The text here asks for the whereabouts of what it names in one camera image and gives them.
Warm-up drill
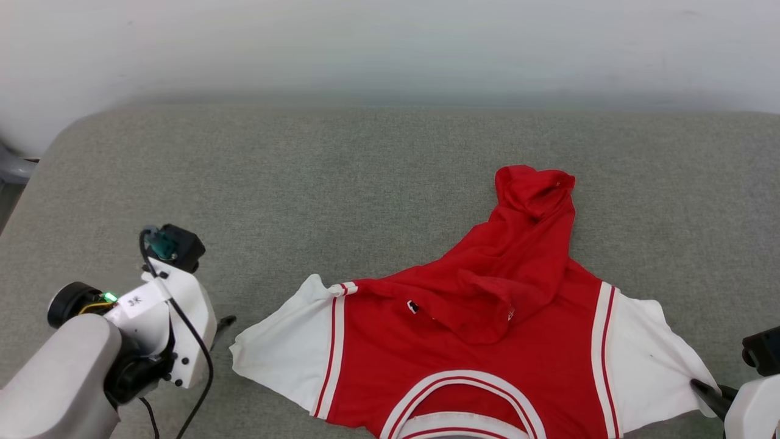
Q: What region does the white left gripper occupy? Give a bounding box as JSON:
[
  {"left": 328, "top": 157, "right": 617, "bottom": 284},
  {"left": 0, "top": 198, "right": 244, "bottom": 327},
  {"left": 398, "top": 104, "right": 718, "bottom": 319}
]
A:
[{"left": 105, "top": 256, "right": 238, "bottom": 407}]

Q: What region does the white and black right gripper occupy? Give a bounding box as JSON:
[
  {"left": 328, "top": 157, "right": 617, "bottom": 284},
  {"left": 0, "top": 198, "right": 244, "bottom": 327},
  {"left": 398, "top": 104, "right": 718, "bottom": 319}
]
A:
[{"left": 690, "top": 373, "right": 780, "bottom": 439}]

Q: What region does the red and white jersey garment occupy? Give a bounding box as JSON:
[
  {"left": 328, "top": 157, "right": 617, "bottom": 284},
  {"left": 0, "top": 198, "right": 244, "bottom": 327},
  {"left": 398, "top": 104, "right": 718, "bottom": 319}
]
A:
[{"left": 230, "top": 163, "right": 723, "bottom": 439}]

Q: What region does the grey fabric sofa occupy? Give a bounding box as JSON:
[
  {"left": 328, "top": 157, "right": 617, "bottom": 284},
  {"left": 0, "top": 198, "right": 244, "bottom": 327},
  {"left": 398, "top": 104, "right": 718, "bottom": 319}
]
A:
[{"left": 0, "top": 105, "right": 780, "bottom": 439}]

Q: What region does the grey plastic object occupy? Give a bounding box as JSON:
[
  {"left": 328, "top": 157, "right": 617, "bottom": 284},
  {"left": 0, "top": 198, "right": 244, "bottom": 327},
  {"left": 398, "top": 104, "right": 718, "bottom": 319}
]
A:
[{"left": 0, "top": 137, "right": 39, "bottom": 185}]

